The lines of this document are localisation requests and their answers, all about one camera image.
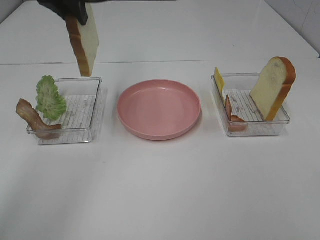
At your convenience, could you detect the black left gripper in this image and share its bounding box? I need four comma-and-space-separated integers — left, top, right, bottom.
38, 0, 88, 26

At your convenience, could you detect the bread slice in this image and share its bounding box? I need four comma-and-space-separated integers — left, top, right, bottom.
250, 56, 296, 121
66, 3, 99, 77

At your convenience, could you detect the green lettuce leaf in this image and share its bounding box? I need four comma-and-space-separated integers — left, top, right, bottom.
36, 75, 67, 121

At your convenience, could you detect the left clear plastic tray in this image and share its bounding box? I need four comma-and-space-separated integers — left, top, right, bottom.
26, 77, 108, 145

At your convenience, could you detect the clear plastic tray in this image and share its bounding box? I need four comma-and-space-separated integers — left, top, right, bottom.
211, 73, 290, 137
26, 77, 108, 145

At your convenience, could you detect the pink round plate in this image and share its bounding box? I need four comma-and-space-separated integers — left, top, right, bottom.
117, 79, 202, 141

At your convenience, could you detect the yellow cheese slice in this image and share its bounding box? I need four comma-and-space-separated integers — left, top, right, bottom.
213, 67, 225, 99

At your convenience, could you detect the right clear plastic tray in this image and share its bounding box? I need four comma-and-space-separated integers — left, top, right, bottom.
211, 73, 290, 137

